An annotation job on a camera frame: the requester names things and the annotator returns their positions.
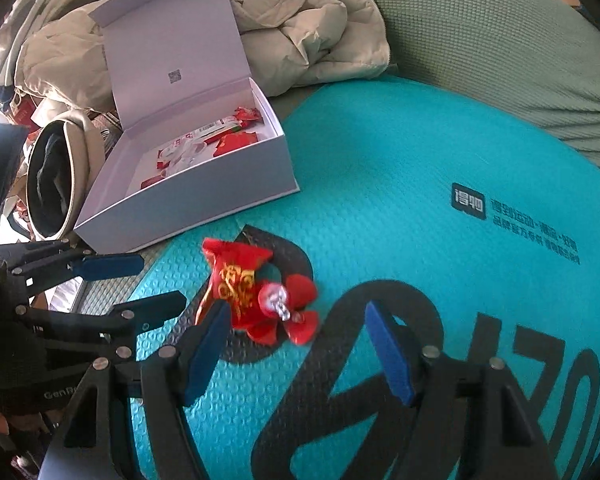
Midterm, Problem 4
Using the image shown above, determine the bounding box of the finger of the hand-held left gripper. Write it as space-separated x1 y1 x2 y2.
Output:
0 241 146 293
17 291 187 346

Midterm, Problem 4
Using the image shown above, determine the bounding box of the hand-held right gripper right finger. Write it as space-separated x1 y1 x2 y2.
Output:
364 300 561 480

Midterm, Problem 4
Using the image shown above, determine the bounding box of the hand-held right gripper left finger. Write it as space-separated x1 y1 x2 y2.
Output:
37 301 232 480

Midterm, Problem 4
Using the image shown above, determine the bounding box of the small red gold candy packet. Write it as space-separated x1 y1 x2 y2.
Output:
195 237 272 331

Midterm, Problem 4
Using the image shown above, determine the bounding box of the white cardboard box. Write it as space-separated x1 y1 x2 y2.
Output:
73 0 301 255

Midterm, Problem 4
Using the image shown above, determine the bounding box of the clear plastic holder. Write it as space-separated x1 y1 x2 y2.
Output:
155 139 216 171

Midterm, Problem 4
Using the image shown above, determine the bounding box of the large red gold candy packet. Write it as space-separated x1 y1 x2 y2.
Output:
215 131 259 154

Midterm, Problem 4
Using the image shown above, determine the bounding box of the smartphone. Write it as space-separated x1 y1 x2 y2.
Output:
50 277 88 313

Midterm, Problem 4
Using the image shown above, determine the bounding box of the black cloth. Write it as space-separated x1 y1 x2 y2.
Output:
32 132 71 231

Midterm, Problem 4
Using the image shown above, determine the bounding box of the beige round hat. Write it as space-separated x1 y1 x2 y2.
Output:
25 110 106 241

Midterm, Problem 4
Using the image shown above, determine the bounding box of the red gift box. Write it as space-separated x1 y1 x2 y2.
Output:
10 97 38 128

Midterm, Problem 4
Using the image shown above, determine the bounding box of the teal bubble mailer bag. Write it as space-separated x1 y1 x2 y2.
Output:
132 76 600 480

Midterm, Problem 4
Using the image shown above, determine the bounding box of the beige puffer jacket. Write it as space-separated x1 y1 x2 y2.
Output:
0 0 392 111

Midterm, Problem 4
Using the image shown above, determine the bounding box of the green sofa cover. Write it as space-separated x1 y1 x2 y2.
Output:
50 0 600 321

